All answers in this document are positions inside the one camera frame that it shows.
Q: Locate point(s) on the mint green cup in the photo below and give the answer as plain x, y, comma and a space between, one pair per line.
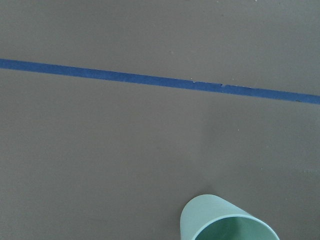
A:
210, 217

